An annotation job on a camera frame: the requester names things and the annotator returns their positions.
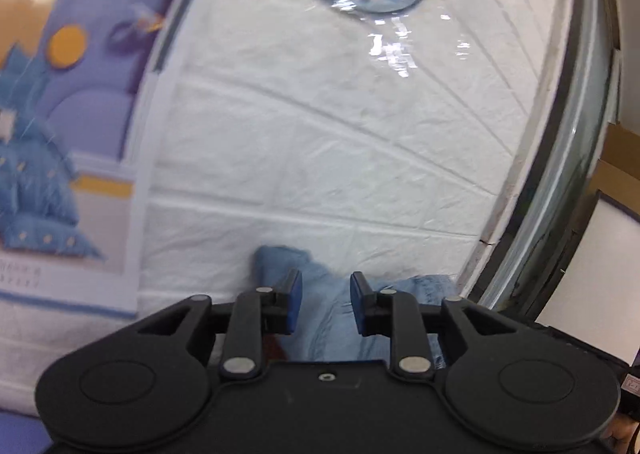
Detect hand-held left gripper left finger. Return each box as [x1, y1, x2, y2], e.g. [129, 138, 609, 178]
[135, 269, 304, 381]

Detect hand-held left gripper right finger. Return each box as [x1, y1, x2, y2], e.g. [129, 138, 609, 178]
[349, 271, 518, 381]

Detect light blue denim pants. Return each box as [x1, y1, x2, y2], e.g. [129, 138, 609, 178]
[254, 245, 459, 370]

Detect rust red cloth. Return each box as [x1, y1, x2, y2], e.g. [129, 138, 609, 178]
[263, 333, 288, 363]

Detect cardboard box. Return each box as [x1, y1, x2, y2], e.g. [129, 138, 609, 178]
[590, 120, 640, 225]

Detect purple printed bed sheet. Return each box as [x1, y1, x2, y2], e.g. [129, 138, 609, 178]
[0, 411, 53, 454]

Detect white panel dark frame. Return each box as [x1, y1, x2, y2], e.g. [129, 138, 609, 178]
[532, 189, 640, 370]

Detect metal frame pole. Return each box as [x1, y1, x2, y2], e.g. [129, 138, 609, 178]
[465, 0, 623, 317]

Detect wall poster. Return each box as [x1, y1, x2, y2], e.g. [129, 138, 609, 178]
[0, 0, 223, 321]

